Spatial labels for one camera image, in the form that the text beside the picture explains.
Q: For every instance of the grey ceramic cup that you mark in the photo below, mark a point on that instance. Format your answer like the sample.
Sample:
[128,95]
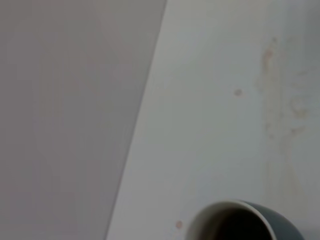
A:
[280,222]

